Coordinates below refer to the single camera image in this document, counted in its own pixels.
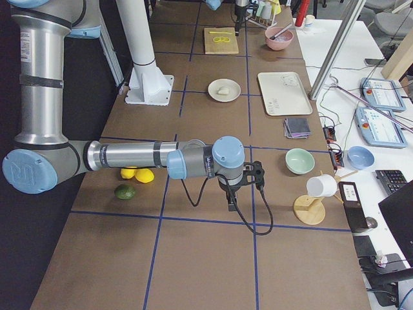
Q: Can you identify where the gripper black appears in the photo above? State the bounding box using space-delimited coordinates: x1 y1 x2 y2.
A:
218 179 243 211
234 0 248 36

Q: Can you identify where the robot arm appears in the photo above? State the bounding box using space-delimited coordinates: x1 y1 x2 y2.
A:
1 1 249 214
205 0 249 36

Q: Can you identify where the white bun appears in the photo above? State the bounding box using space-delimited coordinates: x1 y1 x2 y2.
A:
216 86 230 96

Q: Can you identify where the cream rectangular tray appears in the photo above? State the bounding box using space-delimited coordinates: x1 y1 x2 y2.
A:
257 72 312 116

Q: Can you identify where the bamboo cutting board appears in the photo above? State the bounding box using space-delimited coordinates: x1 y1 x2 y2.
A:
204 27 239 55

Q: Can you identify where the white grey cup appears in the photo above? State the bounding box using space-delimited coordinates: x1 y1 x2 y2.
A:
259 2 272 20

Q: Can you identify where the yellow cup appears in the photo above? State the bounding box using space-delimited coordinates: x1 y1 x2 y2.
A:
270 0 281 16

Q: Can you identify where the pink bowl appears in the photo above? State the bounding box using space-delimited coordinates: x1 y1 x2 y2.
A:
265 26 294 51

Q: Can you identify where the cream round plate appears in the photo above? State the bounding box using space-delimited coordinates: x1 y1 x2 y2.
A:
208 79 241 103

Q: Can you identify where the red bottle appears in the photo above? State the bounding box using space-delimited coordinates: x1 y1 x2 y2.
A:
295 0 310 28

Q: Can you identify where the wooden mug tree stand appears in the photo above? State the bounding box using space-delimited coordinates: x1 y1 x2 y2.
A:
293 170 357 225

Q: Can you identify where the mint green bowl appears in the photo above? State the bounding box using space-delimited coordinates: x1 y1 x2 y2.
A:
285 148 316 175

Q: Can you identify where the yellow lemon right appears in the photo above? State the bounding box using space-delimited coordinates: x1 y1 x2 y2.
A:
134 168 155 183

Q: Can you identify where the yellow lemon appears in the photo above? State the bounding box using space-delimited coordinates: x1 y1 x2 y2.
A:
120 167 137 180
134 168 155 183

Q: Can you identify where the white mug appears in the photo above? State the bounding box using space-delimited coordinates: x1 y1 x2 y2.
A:
306 174 338 197

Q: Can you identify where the grey folded cloth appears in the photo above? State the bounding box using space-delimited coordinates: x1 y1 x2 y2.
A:
284 118 311 139

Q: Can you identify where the green avocado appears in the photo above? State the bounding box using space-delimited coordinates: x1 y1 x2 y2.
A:
114 184 136 200

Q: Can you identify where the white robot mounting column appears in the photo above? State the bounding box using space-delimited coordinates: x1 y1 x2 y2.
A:
116 0 174 106

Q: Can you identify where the yellow lemon left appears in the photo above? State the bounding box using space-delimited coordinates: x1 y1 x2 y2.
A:
120 167 137 180

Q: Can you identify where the reacher grabber stick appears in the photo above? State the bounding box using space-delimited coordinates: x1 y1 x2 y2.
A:
329 75 413 134

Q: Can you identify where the black phone box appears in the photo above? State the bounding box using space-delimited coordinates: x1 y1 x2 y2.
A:
338 181 369 233

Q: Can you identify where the blue bowl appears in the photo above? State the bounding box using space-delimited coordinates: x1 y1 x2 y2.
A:
347 146 375 170

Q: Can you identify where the black computer mouse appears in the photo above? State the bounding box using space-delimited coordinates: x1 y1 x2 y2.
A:
365 216 378 229

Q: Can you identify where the black keyboard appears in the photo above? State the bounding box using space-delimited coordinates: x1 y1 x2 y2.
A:
375 170 407 195

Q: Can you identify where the teach pendant far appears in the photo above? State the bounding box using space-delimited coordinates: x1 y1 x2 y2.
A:
360 77 406 112

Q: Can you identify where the teach pendant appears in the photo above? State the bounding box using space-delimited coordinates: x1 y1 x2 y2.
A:
355 107 407 149
360 77 406 112

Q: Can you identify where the teach pendant near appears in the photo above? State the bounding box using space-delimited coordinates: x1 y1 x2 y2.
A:
355 107 407 149

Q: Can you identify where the black monitor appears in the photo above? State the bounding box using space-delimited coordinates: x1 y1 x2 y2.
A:
379 181 413 261

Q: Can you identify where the white wire cup rack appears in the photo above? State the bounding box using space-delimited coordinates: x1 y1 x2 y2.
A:
246 11 277 29

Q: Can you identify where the black camera cable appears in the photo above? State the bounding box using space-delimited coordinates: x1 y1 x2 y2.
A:
179 163 275 236

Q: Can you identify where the black brush metal handle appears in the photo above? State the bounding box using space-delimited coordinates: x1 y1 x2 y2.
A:
269 23 292 40

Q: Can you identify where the aluminium frame post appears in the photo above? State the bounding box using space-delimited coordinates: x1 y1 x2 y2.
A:
309 0 366 100

